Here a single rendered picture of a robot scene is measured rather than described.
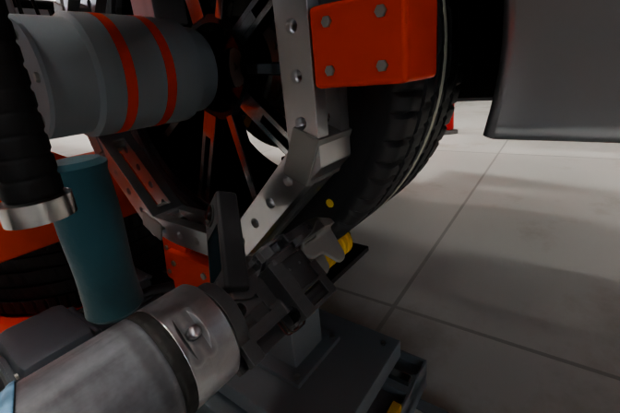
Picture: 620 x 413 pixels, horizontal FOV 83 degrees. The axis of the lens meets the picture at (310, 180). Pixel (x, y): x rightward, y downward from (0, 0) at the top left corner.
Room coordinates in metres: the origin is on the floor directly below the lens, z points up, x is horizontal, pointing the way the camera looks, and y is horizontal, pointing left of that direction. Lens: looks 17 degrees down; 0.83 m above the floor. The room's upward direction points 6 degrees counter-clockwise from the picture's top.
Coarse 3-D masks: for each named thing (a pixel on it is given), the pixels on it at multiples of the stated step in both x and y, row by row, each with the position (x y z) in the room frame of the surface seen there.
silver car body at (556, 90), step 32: (32, 0) 1.72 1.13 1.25; (544, 0) 0.34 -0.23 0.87; (576, 0) 0.33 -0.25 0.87; (608, 0) 0.32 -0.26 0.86; (544, 32) 0.34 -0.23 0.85; (576, 32) 0.33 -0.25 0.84; (608, 32) 0.31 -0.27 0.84; (512, 64) 0.36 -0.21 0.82; (544, 64) 0.34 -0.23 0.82; (576, 64) 0.33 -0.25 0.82; (608, 64) 0.31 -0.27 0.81; (512, 96) 0.36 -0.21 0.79; (544, 96) 0.34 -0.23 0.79; (576, 96) 0.32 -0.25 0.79; (608, 96) 0.31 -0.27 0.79; (512, 128) 0.35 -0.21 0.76; (544, 128) 0.34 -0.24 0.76; (576, 128) 0.32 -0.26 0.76; (608, 128) 0.31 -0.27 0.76
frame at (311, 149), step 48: (96, 0) 0.66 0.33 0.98; (288, 0) 0.35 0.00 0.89; (336, 0) 0.37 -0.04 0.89; (288, 48) 0.35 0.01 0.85; (288, 96) 0.35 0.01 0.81; (336, 96) 0.37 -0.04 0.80; (96, 144) 0.64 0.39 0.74; (336, 144) 0.36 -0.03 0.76; (144, 192) 0.59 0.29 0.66; (288, 192) 0.36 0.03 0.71; (192, 240) 0.49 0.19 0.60
